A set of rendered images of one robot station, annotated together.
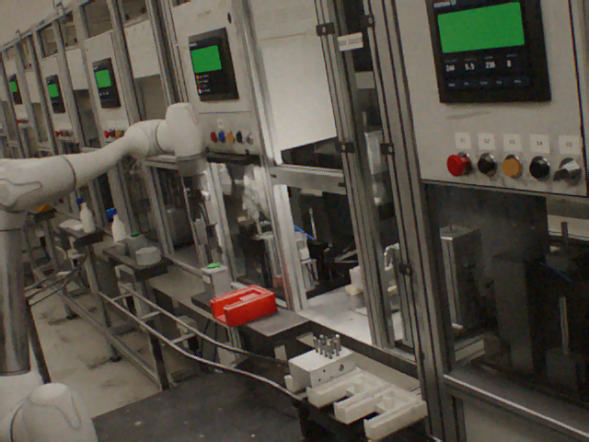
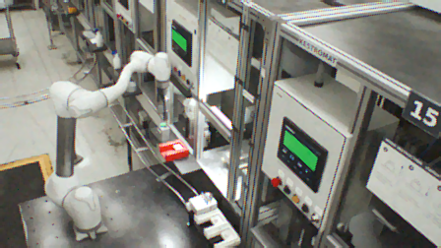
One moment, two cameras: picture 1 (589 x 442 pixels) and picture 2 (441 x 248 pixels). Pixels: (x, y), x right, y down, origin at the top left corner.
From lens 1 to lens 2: 90 cm
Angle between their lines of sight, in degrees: 21
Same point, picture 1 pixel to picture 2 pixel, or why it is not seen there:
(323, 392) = (201, 219)
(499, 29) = (306, 157)
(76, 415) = (94, 205)
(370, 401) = (219, 231)
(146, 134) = (143, 64)
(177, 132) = (157, 69)
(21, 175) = (83, 105)
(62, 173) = (101, 103)
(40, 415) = (78, 205)
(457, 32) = (291, 143)
